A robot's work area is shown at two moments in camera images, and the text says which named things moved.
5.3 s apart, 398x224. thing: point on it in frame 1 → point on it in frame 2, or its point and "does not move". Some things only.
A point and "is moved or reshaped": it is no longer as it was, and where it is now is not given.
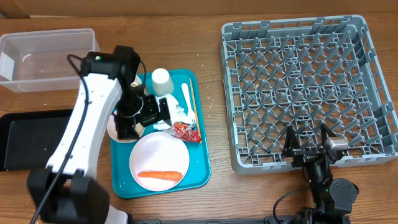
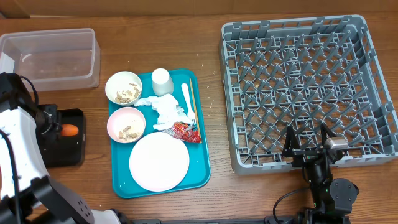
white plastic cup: (162, 82) does not move
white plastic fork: (189, 106) does not move
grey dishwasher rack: (304, 73) does not move
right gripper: (302, 156) does not move
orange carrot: (172, 175) is moved or reshaped
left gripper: (150, 116) → (55, 133)
